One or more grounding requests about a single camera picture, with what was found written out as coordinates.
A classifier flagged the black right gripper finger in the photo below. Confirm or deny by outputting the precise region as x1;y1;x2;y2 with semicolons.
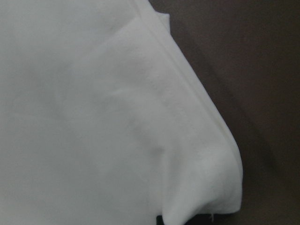
156;215;165;225

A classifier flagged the cream cat print shirt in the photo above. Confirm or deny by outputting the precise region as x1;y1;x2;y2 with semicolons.
0;0;243;225

